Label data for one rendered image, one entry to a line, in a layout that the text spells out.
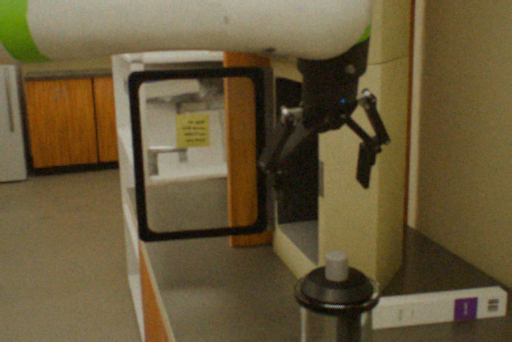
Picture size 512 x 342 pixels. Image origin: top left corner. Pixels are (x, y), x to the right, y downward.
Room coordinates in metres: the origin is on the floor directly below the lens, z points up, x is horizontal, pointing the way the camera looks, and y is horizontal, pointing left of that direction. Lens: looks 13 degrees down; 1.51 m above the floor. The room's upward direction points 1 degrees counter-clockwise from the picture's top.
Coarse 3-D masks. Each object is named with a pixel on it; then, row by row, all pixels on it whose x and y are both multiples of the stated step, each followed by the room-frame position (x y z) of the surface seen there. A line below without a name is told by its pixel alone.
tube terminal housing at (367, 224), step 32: (384, 0) 1.13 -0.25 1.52; (384, 32) 1.13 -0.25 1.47; (288, 64) 1.27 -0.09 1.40; (384, 64) 1.13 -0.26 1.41; (384, 96) 1.14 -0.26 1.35; (352, 160) 1.10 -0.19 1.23; (384, 160) 1.15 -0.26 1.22; (352, 192) 1.10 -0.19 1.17; (384, 192) 1.15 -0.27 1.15; (320, 224) 1.10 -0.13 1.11; (352, 224) 1.10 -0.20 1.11; (384, 224) 1.16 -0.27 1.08; (288, 256) 1.28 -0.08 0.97; (320, 256) 1.10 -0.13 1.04; (352, 256) 1.10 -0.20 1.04; (384, 256) 1.16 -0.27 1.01
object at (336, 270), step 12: (336, 252) 0.72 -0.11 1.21; (336, 264) 0.70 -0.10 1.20; (312, 276) 0.71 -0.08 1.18; (324, 276) 0.71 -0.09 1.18; (336, 276) 0.70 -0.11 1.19; (348, 276) 0.71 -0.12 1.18; (360, 276) 0.71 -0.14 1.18; (312, 288) 0.69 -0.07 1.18; (324, 288) 0.68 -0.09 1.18; (336, 288) 0.68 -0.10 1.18; (348, 288) 0.68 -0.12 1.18; (360, 288) 0.68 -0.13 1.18; (372, 288) 0.70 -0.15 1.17; (324, 300) 0.67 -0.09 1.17; (336, 300) 0.67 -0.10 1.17; (348, 300) 0.67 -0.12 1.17
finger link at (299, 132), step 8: (304, 120) 0.84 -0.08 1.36; (320, 120) 0.81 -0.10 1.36; (328, 120) 0.81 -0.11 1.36; (296, 128) 0.84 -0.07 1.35; (304, 128) 0.83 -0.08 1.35; (312, 128) 0.81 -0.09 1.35; (320, 128) 0.81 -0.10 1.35; (296, 136) 0.83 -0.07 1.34; (304, 136) 0.82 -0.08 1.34; (312, 136) 0.81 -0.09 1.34; (288, 144) 0.83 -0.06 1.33; (296, 144) 0.82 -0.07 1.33; (304, 144) 0.82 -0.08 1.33; (288, 152) 0.82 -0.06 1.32; (296, 152) 0.82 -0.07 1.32; (280, 160) 0.83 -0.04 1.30; (288, 160) 0.82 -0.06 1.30; (280, 168) 0.82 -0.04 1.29
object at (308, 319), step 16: (320, 304) 0.67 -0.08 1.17; (336, 304) 0.66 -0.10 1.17; (352, 304) 0.66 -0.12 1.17; (304, 320) 0.70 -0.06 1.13; (320, 320) 0.67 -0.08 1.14; (336, 320) 0.67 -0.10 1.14; (352, 320) 0.67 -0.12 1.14; (368, 320) 0.68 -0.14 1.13; (304, 336) 0.70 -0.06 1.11; (320, 336) 0.67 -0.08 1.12; (336, 336) 0.67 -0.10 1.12; (352, 336) 0.67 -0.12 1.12; (368, 336) 0.68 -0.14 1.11
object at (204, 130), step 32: (160, 96) 1.34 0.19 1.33; (192, 96) 1.35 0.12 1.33; (224, 96) 1.36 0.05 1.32; (160, 128) 1.34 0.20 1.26; (192, 128) 1.35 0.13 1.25; (224, 128) 1.36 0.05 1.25; (160, 160) 1.34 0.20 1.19; (192, 160) 1.35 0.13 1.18; (224, 160) 1.36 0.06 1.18; (160, 192) 1.34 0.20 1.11; (192, 192) 1.35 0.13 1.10; (224, 192) 1.36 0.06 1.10; (160, 224) 1.34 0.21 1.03; (192, 224) 1.35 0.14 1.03; (224, 224) 1.36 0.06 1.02
